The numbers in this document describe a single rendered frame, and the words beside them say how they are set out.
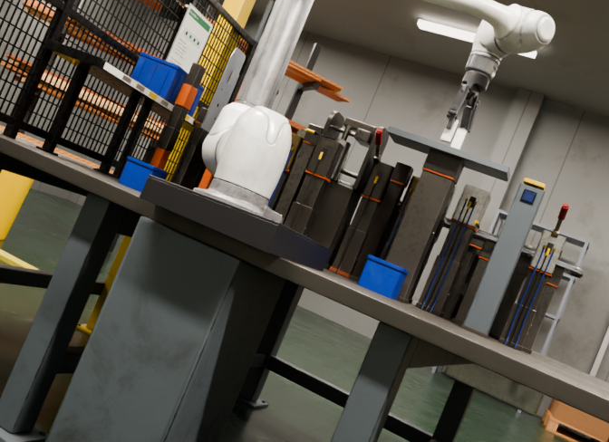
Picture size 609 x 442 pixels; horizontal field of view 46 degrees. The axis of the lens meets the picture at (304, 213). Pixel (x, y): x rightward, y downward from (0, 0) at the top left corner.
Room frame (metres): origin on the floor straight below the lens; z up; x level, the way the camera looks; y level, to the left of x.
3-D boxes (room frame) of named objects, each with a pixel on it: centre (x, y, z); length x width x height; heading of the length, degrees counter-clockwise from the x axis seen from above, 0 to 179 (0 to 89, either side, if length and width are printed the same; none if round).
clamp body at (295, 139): (2.42, 0.12, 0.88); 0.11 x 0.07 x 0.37; 161
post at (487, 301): (2.04, -0.57, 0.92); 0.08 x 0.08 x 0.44; 71
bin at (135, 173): (2.31, 0.52, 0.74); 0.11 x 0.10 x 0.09; 71
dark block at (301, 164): (2.39, 0.06, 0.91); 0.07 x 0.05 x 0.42; 161
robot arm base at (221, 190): (1.84, 0.15, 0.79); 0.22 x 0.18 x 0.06; 78
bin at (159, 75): (2.72, 0.66, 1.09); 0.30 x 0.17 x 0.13; 168
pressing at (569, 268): (2.52, -0.24, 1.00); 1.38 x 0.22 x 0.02; 71
